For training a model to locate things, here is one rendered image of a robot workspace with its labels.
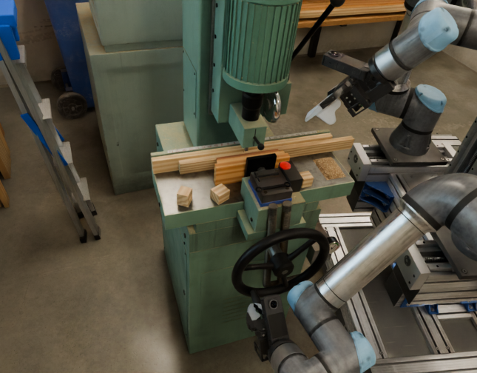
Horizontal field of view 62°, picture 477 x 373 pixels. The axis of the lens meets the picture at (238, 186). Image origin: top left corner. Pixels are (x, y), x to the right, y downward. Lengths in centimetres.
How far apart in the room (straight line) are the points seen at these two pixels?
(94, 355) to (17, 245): 76
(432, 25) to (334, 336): 64
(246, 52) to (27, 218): 178
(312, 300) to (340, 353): 12
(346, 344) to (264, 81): 63
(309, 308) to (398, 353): 94
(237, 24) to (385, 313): 136
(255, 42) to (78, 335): 147
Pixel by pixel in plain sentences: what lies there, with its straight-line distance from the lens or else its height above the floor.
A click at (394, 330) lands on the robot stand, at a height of 21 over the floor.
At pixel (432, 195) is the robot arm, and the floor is 120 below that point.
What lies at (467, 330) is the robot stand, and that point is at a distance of 202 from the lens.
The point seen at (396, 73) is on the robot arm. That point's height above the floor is 134.
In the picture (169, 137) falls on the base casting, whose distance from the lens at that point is 153.
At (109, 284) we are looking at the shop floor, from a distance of 208.
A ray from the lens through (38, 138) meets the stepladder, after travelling 183.
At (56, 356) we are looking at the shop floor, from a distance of 196.
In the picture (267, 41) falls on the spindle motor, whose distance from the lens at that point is 98.
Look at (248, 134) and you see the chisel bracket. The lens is 114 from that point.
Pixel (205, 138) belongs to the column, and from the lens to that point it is 140.
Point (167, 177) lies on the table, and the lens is 121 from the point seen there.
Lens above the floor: 171
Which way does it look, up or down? 43 degrees down
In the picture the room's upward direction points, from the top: 6 degrees clockwise
